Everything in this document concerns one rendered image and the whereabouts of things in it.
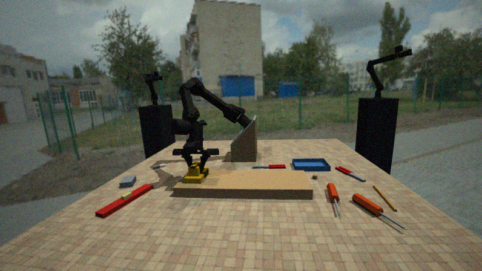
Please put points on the blue rectangular tray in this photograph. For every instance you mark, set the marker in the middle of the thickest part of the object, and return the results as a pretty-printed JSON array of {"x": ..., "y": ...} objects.
[{"x": 310, "y": 164}]

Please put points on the thin yellow stick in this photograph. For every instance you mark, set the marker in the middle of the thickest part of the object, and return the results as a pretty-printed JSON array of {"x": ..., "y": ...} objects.
[{"x": 387, "y": 201}]

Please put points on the orange-handled awl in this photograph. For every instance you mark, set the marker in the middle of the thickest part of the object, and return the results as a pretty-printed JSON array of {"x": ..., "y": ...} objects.
[
  {"x": 333, "y": 195},
  {"x": 371, "y": 207}
]

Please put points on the long red bar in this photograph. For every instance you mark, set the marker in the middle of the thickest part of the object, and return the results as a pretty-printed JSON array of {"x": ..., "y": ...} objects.
[{"x": 124, "y": 200}]

